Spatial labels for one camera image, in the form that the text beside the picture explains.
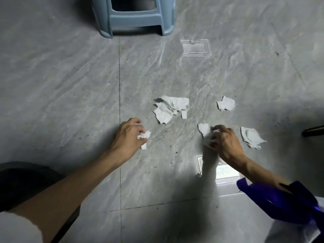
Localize person's right forearm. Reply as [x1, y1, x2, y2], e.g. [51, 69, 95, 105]
[237, 155, 292, 193]

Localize black chair leg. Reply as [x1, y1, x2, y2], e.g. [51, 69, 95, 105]
[301, 125, 324, 138]

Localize torn white paper scraps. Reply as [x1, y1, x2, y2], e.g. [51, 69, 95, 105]
[153, 95, 267, 150]

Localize blue plastic stool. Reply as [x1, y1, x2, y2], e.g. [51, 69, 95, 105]
[90, 0, 177, 39]

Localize person's right hand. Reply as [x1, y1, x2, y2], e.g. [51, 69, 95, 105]
[209, 125, 247, 172]

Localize person's left hand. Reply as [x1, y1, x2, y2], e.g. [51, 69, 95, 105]
[107, 117, 149, 166]

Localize person's blue shorts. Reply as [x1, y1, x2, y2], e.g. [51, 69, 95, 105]
[237, 177, 324, 232]

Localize person's left forearm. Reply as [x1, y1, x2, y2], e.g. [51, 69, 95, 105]
[9, 152, 121, 243]

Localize paper scrap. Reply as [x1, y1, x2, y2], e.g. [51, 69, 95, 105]
[137, 131, 152, 150]
[197, 123, 221, 151]

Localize black-lined trash bin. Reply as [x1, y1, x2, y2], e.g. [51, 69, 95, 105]
[0, 161, 66, 213]

